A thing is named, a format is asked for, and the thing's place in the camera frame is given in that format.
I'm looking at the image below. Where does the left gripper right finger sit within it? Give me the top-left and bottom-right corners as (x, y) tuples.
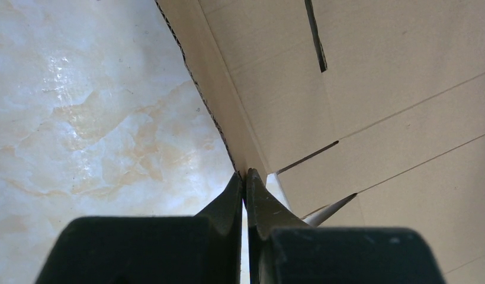
(246, 169), (445, 283)

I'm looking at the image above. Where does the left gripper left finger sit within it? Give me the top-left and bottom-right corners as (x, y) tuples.
(36, 173), (243, 283)

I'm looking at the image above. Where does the brown cardboard box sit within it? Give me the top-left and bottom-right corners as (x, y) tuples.
(158, 1), (485, 283)

